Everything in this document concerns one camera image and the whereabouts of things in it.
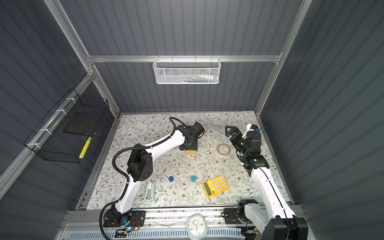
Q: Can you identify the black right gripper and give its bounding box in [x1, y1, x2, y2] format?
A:
[226, 125, 249, 158]

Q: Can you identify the natural wood block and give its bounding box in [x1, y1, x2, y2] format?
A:
[185, 150, 197, 156]

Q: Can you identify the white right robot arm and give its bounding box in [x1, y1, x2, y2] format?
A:
[225, 124, 309, 240]

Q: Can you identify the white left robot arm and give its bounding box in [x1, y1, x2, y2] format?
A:
[112, 117, 205, 215]

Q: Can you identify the clear tape roll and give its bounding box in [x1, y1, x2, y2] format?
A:
[217, 144, 231, 156]

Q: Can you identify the yellow calculator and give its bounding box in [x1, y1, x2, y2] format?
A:
[202, 175, 230, 198]

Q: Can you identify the white stapler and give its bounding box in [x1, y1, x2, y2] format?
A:
[145, 181, 156, 202]

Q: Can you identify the white analog clock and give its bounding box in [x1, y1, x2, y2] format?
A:
[186, 213, 209, 240]

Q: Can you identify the yellow green marker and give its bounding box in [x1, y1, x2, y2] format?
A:
[79, 137, 92, 159]

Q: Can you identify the black corrugated cable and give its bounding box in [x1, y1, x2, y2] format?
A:
[98, 116, 187, 240]

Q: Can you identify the white wire basket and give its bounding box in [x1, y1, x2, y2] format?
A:
[153, 59, 222, 85]

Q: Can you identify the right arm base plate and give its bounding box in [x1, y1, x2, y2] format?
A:
[221, 208, 248, 225]

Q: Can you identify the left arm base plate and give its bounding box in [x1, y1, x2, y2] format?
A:
[102, 210, 146, 228]

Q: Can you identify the black wire basket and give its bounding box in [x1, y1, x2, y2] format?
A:
[24, 91, 109, 164]

